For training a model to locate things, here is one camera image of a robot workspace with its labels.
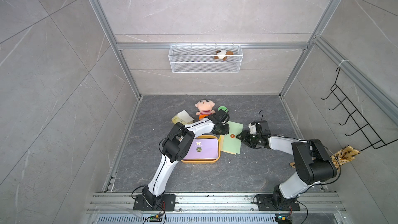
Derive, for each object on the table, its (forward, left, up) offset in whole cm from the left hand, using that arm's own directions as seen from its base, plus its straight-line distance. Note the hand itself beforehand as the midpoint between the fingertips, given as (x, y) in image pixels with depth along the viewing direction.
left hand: (229, 129), depth 98 cm
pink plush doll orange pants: (+15, +15, +6) cm, 22 cm away
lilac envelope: (-14, +18, +2) cm, 22 cm away
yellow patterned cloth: (-26, -44, +20) cm, 55 cm away
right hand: (-6, -5, 0) cm, 8 cm away
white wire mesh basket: (+38, +14, +28) cm, 49 cm away
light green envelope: (-9, 0, -2) cm, 9 cm away
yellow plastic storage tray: (-20, +16, 0) cm, 26 cm away
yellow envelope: (-8, +6, -1) cm, 10 cm away
